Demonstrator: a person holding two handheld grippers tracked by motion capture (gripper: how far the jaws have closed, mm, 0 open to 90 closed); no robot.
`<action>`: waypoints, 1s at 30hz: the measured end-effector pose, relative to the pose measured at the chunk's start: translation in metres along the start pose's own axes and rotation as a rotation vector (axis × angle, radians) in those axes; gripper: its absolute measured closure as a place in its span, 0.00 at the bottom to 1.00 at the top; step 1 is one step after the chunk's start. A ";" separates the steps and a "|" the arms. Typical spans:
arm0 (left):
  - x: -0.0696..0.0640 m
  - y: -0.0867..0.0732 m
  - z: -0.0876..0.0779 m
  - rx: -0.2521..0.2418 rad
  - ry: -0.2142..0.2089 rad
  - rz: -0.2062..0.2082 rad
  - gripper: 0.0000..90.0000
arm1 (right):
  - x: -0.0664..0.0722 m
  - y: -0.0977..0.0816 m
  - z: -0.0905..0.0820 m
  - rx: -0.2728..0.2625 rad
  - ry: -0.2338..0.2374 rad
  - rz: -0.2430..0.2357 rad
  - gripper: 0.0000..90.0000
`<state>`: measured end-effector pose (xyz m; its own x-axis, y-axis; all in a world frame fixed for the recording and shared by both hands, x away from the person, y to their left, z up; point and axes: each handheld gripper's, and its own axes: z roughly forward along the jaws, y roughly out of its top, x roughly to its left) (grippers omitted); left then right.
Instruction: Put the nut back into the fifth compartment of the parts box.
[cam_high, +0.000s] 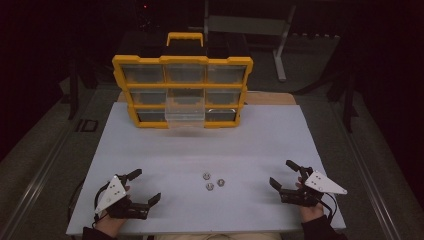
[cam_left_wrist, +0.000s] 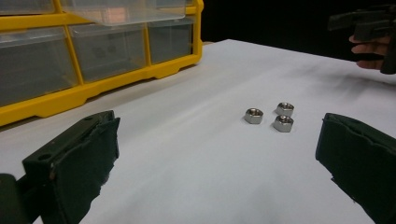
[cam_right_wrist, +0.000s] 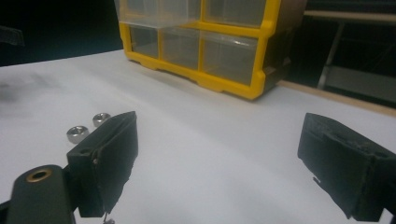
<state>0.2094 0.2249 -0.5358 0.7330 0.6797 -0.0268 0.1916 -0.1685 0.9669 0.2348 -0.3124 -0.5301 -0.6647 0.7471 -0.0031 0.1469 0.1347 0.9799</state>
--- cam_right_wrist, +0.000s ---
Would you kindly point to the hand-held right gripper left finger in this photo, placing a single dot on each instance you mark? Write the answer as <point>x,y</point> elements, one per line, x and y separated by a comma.
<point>106,161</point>

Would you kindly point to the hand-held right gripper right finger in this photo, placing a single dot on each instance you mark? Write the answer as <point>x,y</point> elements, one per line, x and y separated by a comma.
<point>345,165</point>

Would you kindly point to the silver hex nut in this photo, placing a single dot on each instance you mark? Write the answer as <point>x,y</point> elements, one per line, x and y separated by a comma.
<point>97,121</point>
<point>72,136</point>

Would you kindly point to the clear plastic drawer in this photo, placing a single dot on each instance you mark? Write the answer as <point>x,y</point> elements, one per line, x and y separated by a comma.
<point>155,12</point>

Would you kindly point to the yellow drawer cabinet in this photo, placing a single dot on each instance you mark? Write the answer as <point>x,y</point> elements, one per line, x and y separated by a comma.
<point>230,29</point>

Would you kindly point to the grey metal stand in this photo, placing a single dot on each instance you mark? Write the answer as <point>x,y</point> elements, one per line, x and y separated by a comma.
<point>351,77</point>

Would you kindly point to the set of clear cabinet drawers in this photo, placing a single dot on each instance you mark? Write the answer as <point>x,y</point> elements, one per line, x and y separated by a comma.
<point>229,56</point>

